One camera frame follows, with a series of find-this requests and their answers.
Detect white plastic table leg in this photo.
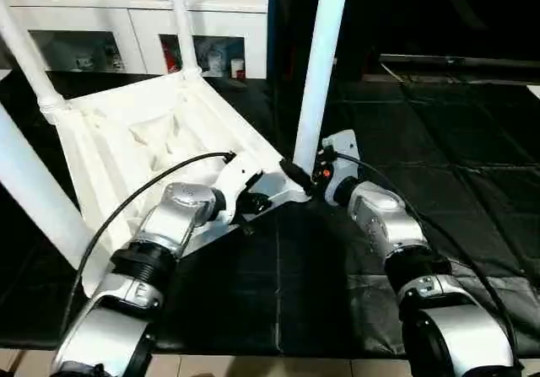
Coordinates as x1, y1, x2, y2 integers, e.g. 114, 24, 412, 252
292, 0, 352, 174
0, 103, 95, 270
166, 0, 203, 79
0, 0, 68, 123

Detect white plastic table top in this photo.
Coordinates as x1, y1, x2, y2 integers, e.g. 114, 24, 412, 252
46, 67, 311, 297

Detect black work mat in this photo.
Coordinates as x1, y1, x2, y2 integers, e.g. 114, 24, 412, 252
0, 69, 540, 359

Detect red bottle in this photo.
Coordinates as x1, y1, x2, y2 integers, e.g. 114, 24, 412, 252
160, 38, 176, 73

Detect white glass-door cabinet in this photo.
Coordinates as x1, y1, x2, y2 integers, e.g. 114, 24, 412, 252
0, 0, 271, 81

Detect black metal rail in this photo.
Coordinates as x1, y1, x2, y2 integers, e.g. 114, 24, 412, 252
378, 54, 540, 78

